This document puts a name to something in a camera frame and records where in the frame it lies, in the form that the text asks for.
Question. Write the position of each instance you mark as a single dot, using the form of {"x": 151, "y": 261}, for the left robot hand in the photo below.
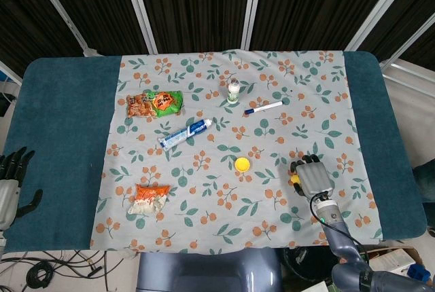
{"x": 8, "y": 183}

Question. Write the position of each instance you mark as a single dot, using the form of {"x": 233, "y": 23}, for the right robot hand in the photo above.
{"x": 313, "y": 178}

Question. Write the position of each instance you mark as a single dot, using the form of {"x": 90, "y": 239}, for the small yellow object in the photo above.
{"x": 294, "y": 179}

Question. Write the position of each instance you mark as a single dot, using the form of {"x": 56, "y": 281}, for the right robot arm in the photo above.
{"x": 343, "y": 234}

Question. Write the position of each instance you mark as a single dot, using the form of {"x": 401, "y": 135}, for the round yellow plastic piece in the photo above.
{"x": 243, "y": 164}

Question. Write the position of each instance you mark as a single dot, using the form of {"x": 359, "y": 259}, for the teal table cover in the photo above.
{"x": 57, "y": 149}

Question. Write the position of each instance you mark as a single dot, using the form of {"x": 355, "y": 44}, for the white marker blue cap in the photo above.
{"x": 263, "y": 107}

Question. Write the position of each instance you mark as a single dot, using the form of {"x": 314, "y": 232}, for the floral grey tablecloth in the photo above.
{"x": 224, "y": 149}

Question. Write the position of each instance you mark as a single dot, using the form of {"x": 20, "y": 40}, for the cardboard box with items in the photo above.
{"x": 396, "y": 259}

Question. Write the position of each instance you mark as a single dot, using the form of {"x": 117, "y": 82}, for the small white drink bottle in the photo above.
{"x": 233, "y": 91}

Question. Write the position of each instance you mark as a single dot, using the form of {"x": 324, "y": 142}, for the blue white toothpaste tube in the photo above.
{"x": 186, "y": 133}

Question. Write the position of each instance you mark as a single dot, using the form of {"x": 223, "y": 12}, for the grey robot torso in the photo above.
{"x": 209, "y": 270}

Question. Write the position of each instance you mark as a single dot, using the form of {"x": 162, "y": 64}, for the orange white snack packet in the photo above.
{"x": 149, "y": 198}

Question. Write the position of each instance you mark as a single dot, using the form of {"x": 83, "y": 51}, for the orange green snack bag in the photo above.
{"x": 154, "y": 103}

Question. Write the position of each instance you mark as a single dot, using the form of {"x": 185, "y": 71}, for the black folding screen panels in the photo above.
{"x": 217, "y": 6}

